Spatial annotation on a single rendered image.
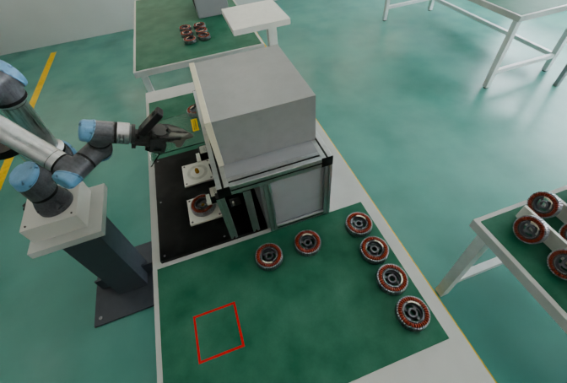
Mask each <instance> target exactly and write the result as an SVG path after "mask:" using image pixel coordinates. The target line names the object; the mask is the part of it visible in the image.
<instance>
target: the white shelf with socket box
mask: <svg viewBox="0 0 567 383"><path fill-rule="evenodd" d="M221 11H222V15H223V16H224V19H225V21H226V22H227V24H228V26H229V28H230V30H231V31H232V33H233V35H234V36H237V35H243V34H248V33H252V32H256V31H260V30H266V31H267V45H268V46H273V45H277V44H278V37H277V27H279V26H284V25H287V24H290V17H289V16H288V15H287V14H286V13H285V12H284V11H283V10H282V9H281V8H280V7H279V6H278V5H277V4H276V3H275V2H274V1H273V0H265V1H260V2H255V3H248V4H243V5H239V6H234V7H230V8H222V9H221Z"/></svg>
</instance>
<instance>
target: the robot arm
mask: <svg viewBox="0 0 567 383"><path fill-rule="evenodd" d="M27 84H28V81H27V79H26V78H25V76H24V75H23V74H22V73H21V72H20V71H19V70H17V69H16V68H15V67H13V66H11V65H10V64H8V63H7V62H5V61H2V60H0V110H1V111H2V112H3V113H4V114H5V115H6V117H7V118H6V117H4V116H2V115H0V143H2V144H3V145H5V146H7V147H9V148H11V149H12V150H14V151H15V152H17V153H19V154H21V155H23V156H24V157H26V158H28V159H30V160H32V161H33V162H31V161H27V162H24V163H23V164H20V165H18V166H16V167H15V168H14V169H13V170H12V172H11V173H10V175H9V183H10V184H11V185H12V186H13V187H14V189H15V190H16V191H17V192H20V193H21V194H22V195H23V196H25V197H26V198H27V199H28V200H30V201H31V202H32V203H33V206H34V208H35V211H36V212H37V213H38V214H39V215H40V216H42V217H45V218H50V217H54V216H57V215H58V214H60V213H63V212H64V211H65V210H66V209H68V207H69V206H70V205H71V203H72V202H73V194H72V193H71V192H70V191H69V190H68V189H73V188H74V187H75V186H77V185H78V184H79V183H80V182H81V181H83V180H84V178H85V177H86V176H87V175H88V174H89V173H90V172H91V171H92V170H93V169H94V168H95V167H96V166H97V165H98V164H99V163H100V162H102V161H106V160H108V159H109V158H110V157H111V156H112V152H113V147H112V144H113V143H122V144H129V143H131V145H132V148H136V146H146V148H147V149H148V150H149V152H152V153H164V152H165V150H166V142H169V143H174V144H175V145H176V147H177V148H180V147H182V145H183V143H184V142H185V140H187V139H189V138H193V134H191V133H189V132H188V131H186V130H184V129H182V128H179V127H176V126H173V125H171V124H161V123H160V124H157V123H158V122H159V121H160V120H161V119H162V118H163V110H162V109H161V108H159V107H156V108H155V109H154V110H153V111H152V113H151V114H150V115H149V116H148V117H147V118H146V119H145V120H144V122H143V123H142V124H141V125H140V126H139V127H138V129H135V126H136V125H135V124H132V125H130V123H127V122H115V121H98V120H95V119H92V120H86V119H83V120H80V121H79V124H78V139H79V140H80V141H83V142H86V144H85V145H84V146H83V147H82V148H81V149H80V150H79V151H78V152H77V151H76V149H75V148H74V147H72V145H71V144H70V143H68V142H66V141H63V140H60V139H56V138H55V137H54V136H53V135H52V133H51V132H50V130H49V129H48V127H47V126H46V124H45V123H44V122H43V121H42V120H41V118H40V117H39V116H38V114H37V113H36V112H35V110H34V109H33V107H32V106H31V105H30V103H29V102H28V100H27V97H28V93H27V92H26V90H25V89H24V87H25V86H26V85H27ZM147 146H148V147H147ZM159 151H161V152H159ZM55 182H56V183H57V184H59V185H60V186H58V185H57V184H56V183H55ZM63 187H64V188H63ZM66 188H67V189H66Z"/></svg>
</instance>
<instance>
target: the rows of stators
mask: <svg viewBox="0 0 567 383"><path fill-rule="evenodd" d="M355 220H357V221H356V222H355ZM363 223H364V225H365V227H363ZM352 224H354V226H353V225H352ZM357 224H360V225H357ZM372 225H373V224H372V220H371V218H370V217H369V216H367V214H365V213H364V214H363V213H361V212H355V213H351V214H350V215H349V216H348V217H347V218H346V224H345V226H346V230H347V231H348V232H349V233H350V234H351V235H352V236H355V237H359V238H360V236H361V237H365V236H367V235H368V234H369V233H370V231H371V229H372ZM368 246H369V247H370V251H367V248H368ZM377 246H378V247H377ZM372 249H375V250H376V251H372ZM379 250H381V253H380V255H378V253H379ZM359 251H360V255H361V256H362V257H363V259H364V260H365V261H367V262H370V264H376V265H377V264H381V263H383V262H384V261H385V260H386V259H387V257H388V254H389V247H388V244H387V243H386V242H385V241H384V240H383V239H382V238H380V239H379V237H377V238H376V236H371V237H369V236H368V237H366V238H364V239H363V240H362V242H361V245H360V248H359ZM394 265H395V264H391V263H390V264H389V263H388V264H385V265H383V266H381V267H380V268H379V270H378V272H377V274H376V282H377V285H378V286H379V288H380V289H382V291H383V292H384V293H387V294H389V295H399V294H402V293H403V292H404V291H405V289H406V287H407V286H408V276H407V274H406V273H405V271H404V270H403V269H402V268H401V267H399V266H397V265H395V266H394ZM388 273H391V274H390V275H388V276H386V274H388ZM395 275H396V276H397V277H398V279H399V281H397V277H396V276H395ZM390 278H393V279H394V281H391V280H390ZM385 279H386V281H387V282H386V281H385ZM388 283H389V284H388ZM396 283H397V284H398V285H397V286H392V285H394V284H396ZM407 306H412V307H413V308H409V309H406V307H407ZM416 309H417V310H418V311H419V314H420V317H419V316H418V312H417V310H416ZM404 311H406V313H407V316H408V317H406V315H405V313H404ZM410 311H412V312H413V313H414V314H415V316H412V315H411V314H410ZM395 314H396V317H397V319H398V322H399V323H400V324H401V325H402V326H404V328H405V329H406V328H407V330H409V329H410V331H413V332H420V331H423V329H425V327H426V326H427V325H428V324H429V322H430V317H431V316H430V311H429V308H428V307H427V305H426V304H425V303H424V302H423V301H422V300H420V298H418V297H415V296H412V295H410V296H409V295H408V296H404V297H402V298H400V300H398V302H397V305H396V307H395ZM415 319H418V321H411V320H415Z"/></svg>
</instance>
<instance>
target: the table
mask: <svg viewBox="0 0 567 383"><path fill-rule="evenodd" d="M556 195H557V196H556ZM561 199H562V200H563V201H564V202H566V203H567V185H566V186H562V187H560V188H557V189H555V190H552V191H537V192H535V193H533V194H532V195H531V196H530V197H529V198H528V199H527V200H525V201H523V202H519V203H517V204H514V205H511V206H509V207H507V208H502V209H500V210H498V211H495V212H492V213H489V214H486V215H484V216H482V217H479V218H476V219H474V220H473V221H472V222H471V223H470V224H469V226H470V227H471V228H472V230H473V231H474V232H475V233H476V234H477V236H476V237H475V238H474V240H473V241H472V243H471V244H470V245H469V246H468V248H467V249H466V250H465V251H464V252H463V253H462V255H461V256H460V258H459V259H458V260H457V262H456V263H455V264H454V266H453V267H452V268H451V270H450V271H449V272H448V273H447V274H446V276H445V277H444V278H443V279H442V281H441V282H440V284H439V285H438V286H437V287H436V289H435V290H436V291H437V294H438V295H439V296H440V297H441V296H444V295H446V294H448V293H449V292H450V291H451V290H452V288H453V287H454V286H455V285H456V284H457V283H458V282H461V281H462V280H465V279H467V278H470V277H473V276H475V275H478V274H479V273H482V272H485V271H488V270H489V269H492V268H494V267H497V266H500V265H502V264H504V265H505V266H506V267H507V268H508V269H509V270H510V272H511V273H512V274H513V275H514V276H515V277H516V278H517V279H518V281H519V282H520V283H521V284H522V285H523V286H524V287H525V288H526V290H527V291H528V292H529V293H530V294H531V295H532V296H533V298H534V299H535V300H536V301H537V302H538V303H539V304H540V305H541V306H542V307H543V308H544V309H545V310H546V311H547V312H548V314H549V315H550V316H551V317H552V318H553V319H554V320H555V321H556V323H557V324H558V325H559V326H560V327H561V328H562V329H563V330H564V332H565V333H566V334H567V265H566V264H565V263H566V262H567V248H562V249H557V250H554V251H551V250H550V249H549V248H548V247H547V246H546V245H545V244H544V243H543V242H544V241H545V240H546V239H547V238H548V237H549V228H548V225H549V226H550V227H552V228H553V229H554V230H555V231H556V232H557V233H558V234H560V235H561V236H562V237H563V238H564V239H565V240H566V241H567V223H565V224H564V223H563V222H562V221H561V220H560V219H558V218H557V217H556V216H557V215H558V214H560V212H561V211H560V210H562V208H563V207H562V206H563V204H560V203H562V202H561ZM548 200H549V201H550V202H549V201H548ZM545 203H546V207H544V206H543V205H544V204H545ZM551 204H552V207H551V209H550V210H549V208H550V206H551ZM525 205H527V206H528V207H529V208H530V209H531V210H532V211H533V212H534V213H536V214H537V215H538V216H539V217H540V218H539V217H538V216H535V215H524V216H520V217H519V218H517V217H516V215H517V214H518V213H519V212H520V210H521V209H522V208H523V207H524V206H525ZM543 220H544V221H543ZM531 223H533V224H535V225H536V226H537V227H536V226H534V225H532V224H531ZM525 224H527V226H525ZM547 224H548V225H547ZM530 227H531V228H532V231H530V230H529V228H530ZM537 231H538V233H537ZM536 233H537V235H535V234H536ZM488 248H489V249H490V250H491V251H492V252H493V253H494V254H495V255H496V257H495V258H492V259H490V260H487V261H486V262H482V263H479V264H478V265H475V266H473V267H472V265H473V264H474V263H475V262H476V261H477V260H478V258H479V257H480V256H481V255H482V254H483V253H484V252H485V251H486V250H487V249H488ZM561 257H564V260H563V261H562V260H561V259H560V258H561Z"/></svg>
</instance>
